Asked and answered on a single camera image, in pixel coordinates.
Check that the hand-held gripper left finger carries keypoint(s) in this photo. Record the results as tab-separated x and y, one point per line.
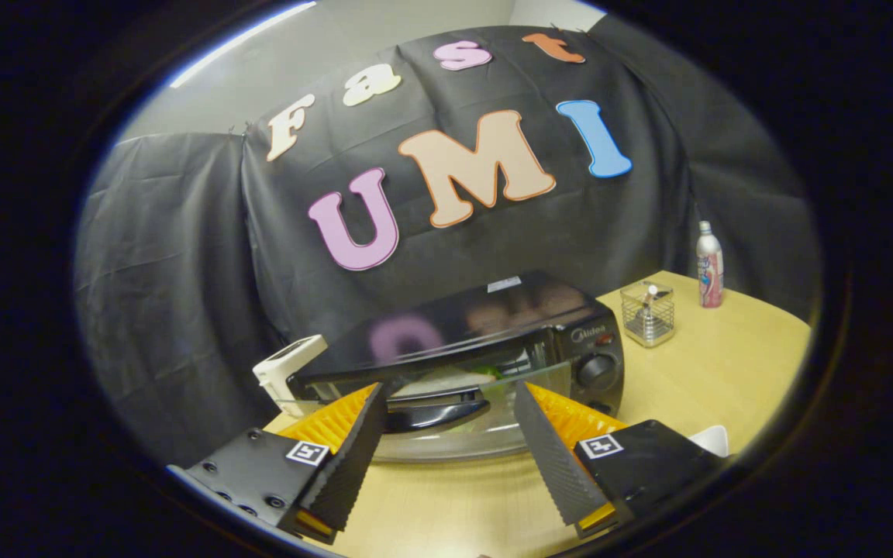
353	461

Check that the white plate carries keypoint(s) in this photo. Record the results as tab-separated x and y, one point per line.
711	442

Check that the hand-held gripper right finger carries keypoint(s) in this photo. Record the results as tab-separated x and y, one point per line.
551	461

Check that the clear square holder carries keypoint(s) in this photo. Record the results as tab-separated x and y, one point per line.
648	322

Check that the white bread toaster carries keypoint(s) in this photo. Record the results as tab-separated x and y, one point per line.
280	372

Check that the lettuce bread sandwich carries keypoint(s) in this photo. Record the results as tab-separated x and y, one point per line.
454	380

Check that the black backdrop cloth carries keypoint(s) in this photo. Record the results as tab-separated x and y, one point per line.
183	271

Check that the pink spray bottle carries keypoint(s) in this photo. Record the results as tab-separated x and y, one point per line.
710	271

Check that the black toaster oven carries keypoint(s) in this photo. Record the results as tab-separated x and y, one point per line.
477	318

